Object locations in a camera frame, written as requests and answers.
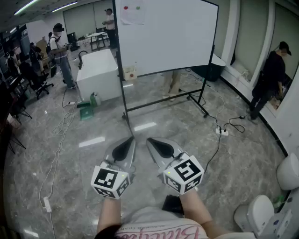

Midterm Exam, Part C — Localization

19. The white round basin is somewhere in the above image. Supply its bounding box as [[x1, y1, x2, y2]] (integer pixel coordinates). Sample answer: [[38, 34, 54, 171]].
[[276, 152, 299, 191]]

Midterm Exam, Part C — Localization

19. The white cabinet block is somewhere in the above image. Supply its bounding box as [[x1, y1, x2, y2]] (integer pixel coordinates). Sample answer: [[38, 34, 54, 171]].
[[76, 49, 120, 103]]

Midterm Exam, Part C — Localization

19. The white paper sheet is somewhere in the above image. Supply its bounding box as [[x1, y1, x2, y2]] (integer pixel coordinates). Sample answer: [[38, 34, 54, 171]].
[[120, 0, 147, 26]]

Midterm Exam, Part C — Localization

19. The black pouch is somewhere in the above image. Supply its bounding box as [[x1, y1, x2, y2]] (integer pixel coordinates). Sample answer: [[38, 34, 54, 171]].
[[162, 195, 185, 213]]

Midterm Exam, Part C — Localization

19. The black office chair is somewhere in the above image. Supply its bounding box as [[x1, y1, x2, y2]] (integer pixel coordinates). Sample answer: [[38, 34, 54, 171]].
[[19, 62, 55, 100]]

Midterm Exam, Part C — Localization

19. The beige box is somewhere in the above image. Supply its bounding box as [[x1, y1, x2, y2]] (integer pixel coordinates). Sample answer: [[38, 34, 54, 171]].
[[123, 66, 139, 81]]

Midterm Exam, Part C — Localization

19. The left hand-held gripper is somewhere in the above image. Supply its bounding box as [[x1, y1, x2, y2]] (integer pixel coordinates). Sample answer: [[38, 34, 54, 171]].
[[90, 136, 136, 199]]

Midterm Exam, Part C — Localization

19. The grey device with blue stickers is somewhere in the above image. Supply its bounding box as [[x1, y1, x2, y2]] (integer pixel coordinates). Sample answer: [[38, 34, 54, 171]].
[[253, 202, 294, 237]]

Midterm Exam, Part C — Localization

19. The person's right forearm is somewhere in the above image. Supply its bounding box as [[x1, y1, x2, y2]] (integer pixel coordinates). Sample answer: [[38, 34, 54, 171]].
[[178, 188, 235, 238]]

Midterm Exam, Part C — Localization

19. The white table with black legs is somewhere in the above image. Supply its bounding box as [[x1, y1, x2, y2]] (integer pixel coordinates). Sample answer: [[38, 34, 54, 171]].
[[85, 31, 108, 52]]

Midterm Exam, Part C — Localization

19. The person's white printed shirt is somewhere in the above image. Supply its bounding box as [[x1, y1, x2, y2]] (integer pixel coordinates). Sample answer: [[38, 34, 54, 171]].
[[94, 206, 256, 239]]

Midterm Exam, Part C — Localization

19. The long black cable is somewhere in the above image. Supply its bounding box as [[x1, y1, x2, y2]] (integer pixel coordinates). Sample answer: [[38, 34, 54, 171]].
[[204, 130, 223, 174]]

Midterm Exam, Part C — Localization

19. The black folding stand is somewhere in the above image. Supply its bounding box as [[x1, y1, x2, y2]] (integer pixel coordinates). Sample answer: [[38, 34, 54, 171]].
[[6, 125, 27, 155]]

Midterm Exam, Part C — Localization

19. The white toilet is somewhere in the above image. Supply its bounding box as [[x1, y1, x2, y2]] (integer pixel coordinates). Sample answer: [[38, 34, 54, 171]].
[[234, 194, 276, 237]]

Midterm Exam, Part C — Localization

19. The black adapter cable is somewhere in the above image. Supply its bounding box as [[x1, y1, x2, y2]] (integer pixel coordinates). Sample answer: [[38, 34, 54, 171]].
[[224, 115, 246, 134]]

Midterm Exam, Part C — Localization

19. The black cabinet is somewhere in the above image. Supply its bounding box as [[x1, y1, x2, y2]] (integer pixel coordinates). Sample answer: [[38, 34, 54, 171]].
[[67, 32, 79, 52]]

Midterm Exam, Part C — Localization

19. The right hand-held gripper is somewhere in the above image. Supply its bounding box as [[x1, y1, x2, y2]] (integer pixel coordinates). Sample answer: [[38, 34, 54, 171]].
[[146, 137, 205, 195]]

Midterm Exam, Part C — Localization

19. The green spray bottle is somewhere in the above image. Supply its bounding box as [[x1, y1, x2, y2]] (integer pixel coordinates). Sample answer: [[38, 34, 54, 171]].
[[89, 91, 98, 108]]

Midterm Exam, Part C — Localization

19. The thin white cable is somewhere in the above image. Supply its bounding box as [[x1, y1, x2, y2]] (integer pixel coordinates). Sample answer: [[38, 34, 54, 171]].
[[181, 73, 225, 128]]

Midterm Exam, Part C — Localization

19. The person's left forearm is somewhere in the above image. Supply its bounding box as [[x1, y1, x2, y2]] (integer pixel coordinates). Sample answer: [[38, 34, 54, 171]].
[[96, 197, 122, 234]]

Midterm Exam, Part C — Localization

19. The black faucet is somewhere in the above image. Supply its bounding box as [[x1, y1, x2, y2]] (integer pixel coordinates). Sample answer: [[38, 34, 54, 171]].
[[78, 50, 88, 70]]

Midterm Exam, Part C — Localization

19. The white power strip with switch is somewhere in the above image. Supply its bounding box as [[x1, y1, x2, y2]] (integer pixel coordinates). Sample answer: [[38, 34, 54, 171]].
[[43, 196, 52, 213]]

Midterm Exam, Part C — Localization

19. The whiteboard on black stand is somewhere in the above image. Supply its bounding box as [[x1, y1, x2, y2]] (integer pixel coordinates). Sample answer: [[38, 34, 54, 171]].
[[112, 0, 220, 138]]

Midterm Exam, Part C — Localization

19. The long white cable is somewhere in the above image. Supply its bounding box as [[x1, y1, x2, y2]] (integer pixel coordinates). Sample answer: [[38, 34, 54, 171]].
[[38, 77, 79, 199]]

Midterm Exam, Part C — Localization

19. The green dustpan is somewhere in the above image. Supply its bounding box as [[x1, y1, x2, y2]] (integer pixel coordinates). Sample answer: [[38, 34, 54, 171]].
[[79, 106, 94, 121]]

